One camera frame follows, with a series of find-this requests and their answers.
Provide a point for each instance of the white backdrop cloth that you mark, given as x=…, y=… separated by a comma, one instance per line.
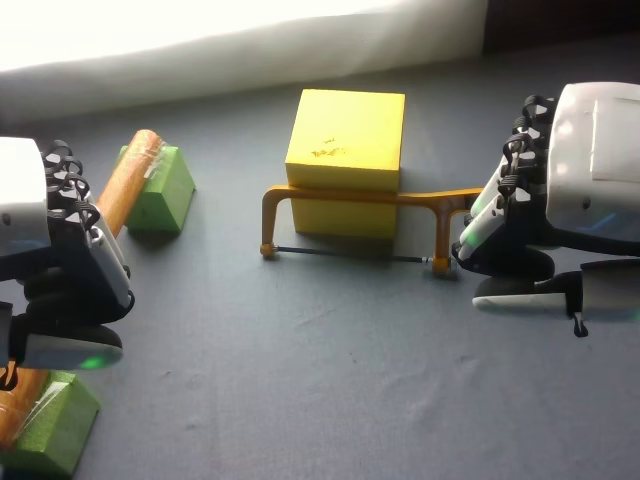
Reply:
x=250, y=55

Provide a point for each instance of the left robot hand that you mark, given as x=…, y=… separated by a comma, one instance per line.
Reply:
x=25, y=200

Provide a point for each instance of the yellow wooden cube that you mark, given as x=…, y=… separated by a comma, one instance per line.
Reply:
x=345, y=140

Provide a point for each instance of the round wooden rod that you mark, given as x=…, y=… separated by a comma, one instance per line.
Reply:
x=127, y=180

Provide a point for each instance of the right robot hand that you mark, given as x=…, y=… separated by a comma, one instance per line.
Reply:
x=590, y=165

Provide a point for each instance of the green wooden support block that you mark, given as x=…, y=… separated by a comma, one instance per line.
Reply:
x=60, y=425
x=160, y=200

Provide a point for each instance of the grey table cloth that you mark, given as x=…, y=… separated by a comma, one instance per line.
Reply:
x=320, y=360

